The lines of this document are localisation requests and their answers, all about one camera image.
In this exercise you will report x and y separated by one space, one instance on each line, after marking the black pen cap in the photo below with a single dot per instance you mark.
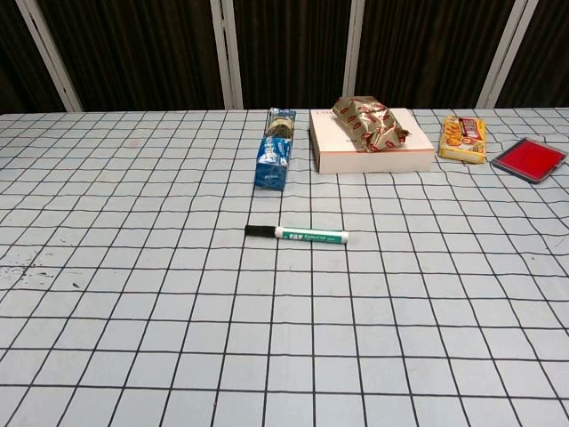
260 231

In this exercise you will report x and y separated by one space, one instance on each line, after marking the green pen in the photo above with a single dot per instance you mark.
311 236

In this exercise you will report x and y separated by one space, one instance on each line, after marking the blue cookie box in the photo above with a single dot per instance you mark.
272 164

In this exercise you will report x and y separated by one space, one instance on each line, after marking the white pink cardboard box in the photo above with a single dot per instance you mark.
373 161

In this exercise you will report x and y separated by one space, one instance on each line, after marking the gold red snack bag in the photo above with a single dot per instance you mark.
371 124

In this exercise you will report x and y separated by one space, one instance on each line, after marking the white black checkered tablecloth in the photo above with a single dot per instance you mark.
178 311

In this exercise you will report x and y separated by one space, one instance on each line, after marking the yellow snack package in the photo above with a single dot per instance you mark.
460 142

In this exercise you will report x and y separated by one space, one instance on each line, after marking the red ink pad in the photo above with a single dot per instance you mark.
526 158

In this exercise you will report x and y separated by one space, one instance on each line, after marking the white frame post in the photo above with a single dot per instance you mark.
507 53
227 53
358 53
49 53

